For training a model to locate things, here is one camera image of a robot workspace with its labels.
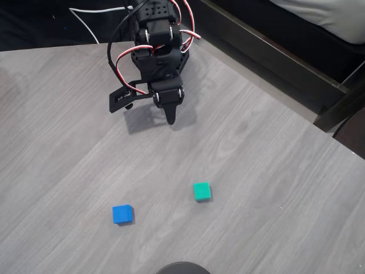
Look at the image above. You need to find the blue cube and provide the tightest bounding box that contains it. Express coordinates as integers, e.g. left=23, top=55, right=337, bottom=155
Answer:
left=111, top=204, right=135, bottom=226

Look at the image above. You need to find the red white gripper servo wire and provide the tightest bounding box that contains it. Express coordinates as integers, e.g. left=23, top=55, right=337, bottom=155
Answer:
left=116, top=45, right=149, bottom=95

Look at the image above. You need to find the black camera cable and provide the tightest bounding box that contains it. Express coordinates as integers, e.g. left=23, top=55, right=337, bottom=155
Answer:
left=107, top=0, right=143, bottom=90

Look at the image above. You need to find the white cable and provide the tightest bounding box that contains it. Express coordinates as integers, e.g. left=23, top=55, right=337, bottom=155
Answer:
left=68, top=5, right=135, bottom=45

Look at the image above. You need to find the red white arm servo wire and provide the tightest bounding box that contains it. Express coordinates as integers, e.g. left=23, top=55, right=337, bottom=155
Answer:
left=168, top=0, right=202, bottom=54

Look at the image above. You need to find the dark wooden bed frame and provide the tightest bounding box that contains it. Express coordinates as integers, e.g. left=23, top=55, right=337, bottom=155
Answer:
left=196, top=0, right=365, bottom=134

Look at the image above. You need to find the dark round stool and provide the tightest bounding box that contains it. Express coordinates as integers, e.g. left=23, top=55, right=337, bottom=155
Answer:
left=332, top=107, right=365, bottom=160

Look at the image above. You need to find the dark round object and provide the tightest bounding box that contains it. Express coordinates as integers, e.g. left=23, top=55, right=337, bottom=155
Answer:
left=155, top=261, right=212, bottom=274

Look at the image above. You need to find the white mattress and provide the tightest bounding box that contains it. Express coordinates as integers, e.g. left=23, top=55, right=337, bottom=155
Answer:
left=269, top=0, right=365, bottom=45

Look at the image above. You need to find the green cube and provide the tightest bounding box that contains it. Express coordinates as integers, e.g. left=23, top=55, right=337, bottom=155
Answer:
left=192, top=182, right=212, bottom=202

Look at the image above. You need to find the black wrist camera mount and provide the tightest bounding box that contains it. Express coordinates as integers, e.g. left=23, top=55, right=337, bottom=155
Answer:
left=108, top=80, right=152, bottom=114

